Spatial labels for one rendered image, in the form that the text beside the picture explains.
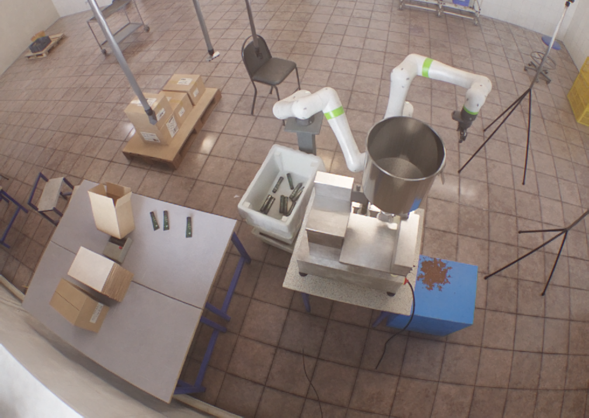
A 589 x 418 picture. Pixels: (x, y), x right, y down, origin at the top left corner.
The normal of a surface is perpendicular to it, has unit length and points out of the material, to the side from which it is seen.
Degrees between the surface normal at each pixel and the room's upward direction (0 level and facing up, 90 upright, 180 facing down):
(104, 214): 55
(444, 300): 0
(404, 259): 0
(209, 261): 0
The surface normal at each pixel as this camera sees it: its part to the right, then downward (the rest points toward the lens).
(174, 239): -0.09, -0.51
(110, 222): -0.29, 0.39
